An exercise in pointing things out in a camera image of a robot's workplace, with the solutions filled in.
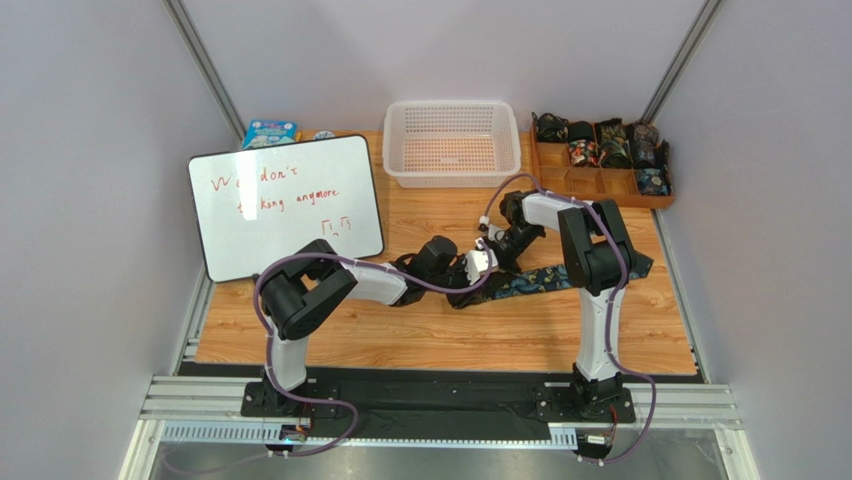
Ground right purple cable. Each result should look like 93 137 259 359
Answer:
479 172 659 465

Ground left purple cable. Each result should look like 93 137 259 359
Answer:
251 238 498 458

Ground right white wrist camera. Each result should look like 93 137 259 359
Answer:
478 215 506 242

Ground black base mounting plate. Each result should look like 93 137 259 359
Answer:
240 367 637 440

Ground rolled grey dark tie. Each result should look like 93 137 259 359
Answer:
628 121 659 168

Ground purple cable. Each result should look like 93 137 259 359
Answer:
479 172 659 465
251 238 498 458

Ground rolled blue floral tie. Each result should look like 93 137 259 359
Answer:
636 168 672 196

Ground dark blue floral necktie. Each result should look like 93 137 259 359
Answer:
475 252 655 307

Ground aluminium rail frame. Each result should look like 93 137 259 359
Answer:
120 367 758 479

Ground wooden compartment tray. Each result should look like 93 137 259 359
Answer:
530 114 675 209

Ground blue printed box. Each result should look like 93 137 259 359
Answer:
242 119 298 150

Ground rolled green dark tie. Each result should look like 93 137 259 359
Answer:
594 118 633 169

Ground rolled red floral tie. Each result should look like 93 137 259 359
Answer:
567 121 599 167

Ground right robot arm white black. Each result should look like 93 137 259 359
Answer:
489 191 637 420

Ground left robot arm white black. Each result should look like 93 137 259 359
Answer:
252 236 499 396

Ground small white round object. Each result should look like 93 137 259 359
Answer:
313 130 336 140

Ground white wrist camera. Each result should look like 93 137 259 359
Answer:
463 238 499 285
478 215 506 242

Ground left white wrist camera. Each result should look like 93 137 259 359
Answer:
463 238 499 285

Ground white plastic perforated basket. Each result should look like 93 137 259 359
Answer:
382 100 522 188

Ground whiteboard with red writing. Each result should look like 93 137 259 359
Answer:
187 135 385 283

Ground rolled dark tie far left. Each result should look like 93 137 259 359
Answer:
533 113 570 143

